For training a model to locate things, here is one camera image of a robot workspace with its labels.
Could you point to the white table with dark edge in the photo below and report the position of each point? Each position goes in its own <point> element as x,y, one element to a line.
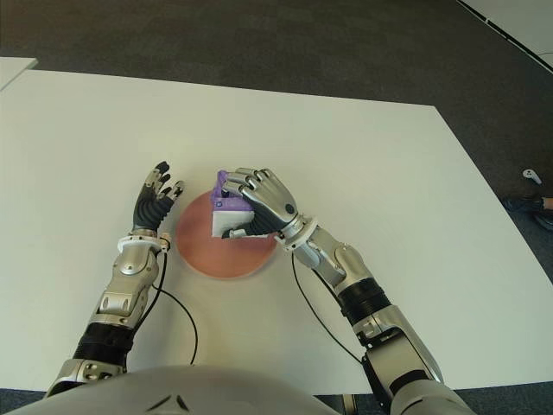
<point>527,21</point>

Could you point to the white handheld controller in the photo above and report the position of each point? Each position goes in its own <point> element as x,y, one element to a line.
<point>530,174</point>

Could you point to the silver robot torso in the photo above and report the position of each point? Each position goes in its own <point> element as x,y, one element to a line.
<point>181,389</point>

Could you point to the white neighbouring table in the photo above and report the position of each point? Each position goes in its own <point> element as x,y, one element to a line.
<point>13,69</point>

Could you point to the purple tissue paper pack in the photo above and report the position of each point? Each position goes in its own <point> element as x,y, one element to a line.
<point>224,216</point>

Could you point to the pink round plate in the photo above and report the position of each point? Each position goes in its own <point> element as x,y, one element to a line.
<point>224,259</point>

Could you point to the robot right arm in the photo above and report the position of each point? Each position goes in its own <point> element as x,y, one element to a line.
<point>337,259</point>

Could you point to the grey table leg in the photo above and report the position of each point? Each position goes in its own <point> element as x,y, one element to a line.
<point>349,405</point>

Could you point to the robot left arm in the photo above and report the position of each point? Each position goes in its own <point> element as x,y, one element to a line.
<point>134,263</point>

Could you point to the dark shoe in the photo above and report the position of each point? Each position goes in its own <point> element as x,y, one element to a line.
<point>523,204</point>
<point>545,222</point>

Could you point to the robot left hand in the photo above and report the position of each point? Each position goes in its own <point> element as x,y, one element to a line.
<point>149,212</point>

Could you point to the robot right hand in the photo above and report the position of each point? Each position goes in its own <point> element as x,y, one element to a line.
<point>272,203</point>

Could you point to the person bare ankle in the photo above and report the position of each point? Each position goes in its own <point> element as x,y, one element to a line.
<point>548,202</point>

